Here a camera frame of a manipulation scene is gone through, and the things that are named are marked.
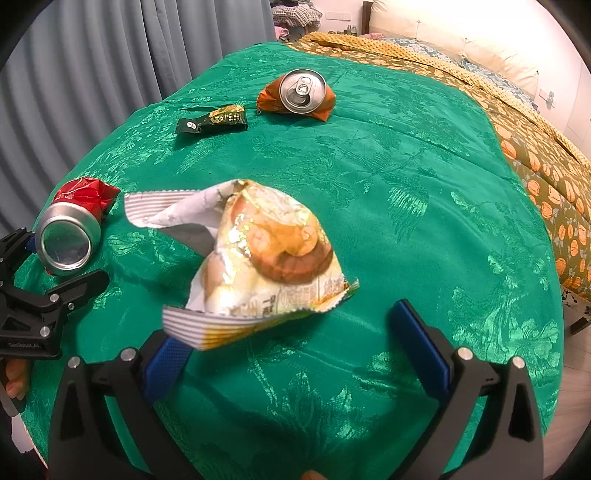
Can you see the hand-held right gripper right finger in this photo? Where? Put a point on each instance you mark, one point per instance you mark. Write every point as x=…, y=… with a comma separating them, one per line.
x=422, y=350

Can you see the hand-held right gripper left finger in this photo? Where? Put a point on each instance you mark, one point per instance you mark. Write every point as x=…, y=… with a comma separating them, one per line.
x=161, y=369

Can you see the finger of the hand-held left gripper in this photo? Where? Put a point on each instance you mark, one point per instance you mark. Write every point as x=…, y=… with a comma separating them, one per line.
x=16, y=249
x=76, y=293

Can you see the crushed red can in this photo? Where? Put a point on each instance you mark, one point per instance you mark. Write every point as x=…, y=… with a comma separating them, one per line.
x=69, y=240

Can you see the pale snack bag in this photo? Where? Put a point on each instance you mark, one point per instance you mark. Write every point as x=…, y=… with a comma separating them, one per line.
x=268, y=240

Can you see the person's left hand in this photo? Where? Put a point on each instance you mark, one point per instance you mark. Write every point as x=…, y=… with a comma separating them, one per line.
x=16, y=378

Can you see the person's right hand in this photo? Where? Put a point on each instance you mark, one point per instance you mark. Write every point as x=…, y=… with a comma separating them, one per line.
x=314, y=476

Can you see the green patterned blanket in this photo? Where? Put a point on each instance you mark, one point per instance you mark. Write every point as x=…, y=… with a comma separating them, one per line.
x=392, y=184

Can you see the orange pumpkin print bedspread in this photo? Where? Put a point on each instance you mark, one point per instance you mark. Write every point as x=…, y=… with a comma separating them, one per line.
x=545, y=184

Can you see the grey curtain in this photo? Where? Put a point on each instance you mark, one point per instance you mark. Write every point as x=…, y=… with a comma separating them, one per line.
x=115, y=55

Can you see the dark green snack packet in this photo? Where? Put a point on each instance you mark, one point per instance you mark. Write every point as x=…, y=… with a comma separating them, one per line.
x=217, y=119

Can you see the orange drink can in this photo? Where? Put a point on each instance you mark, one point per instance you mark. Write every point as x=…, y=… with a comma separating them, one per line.
x=300, y=90

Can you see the blue patterned pillow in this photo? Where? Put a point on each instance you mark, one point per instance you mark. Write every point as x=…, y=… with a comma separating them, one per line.
x=461, y=62

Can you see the pile of clothes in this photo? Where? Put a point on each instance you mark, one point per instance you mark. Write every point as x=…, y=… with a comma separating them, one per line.
x=295, y=18

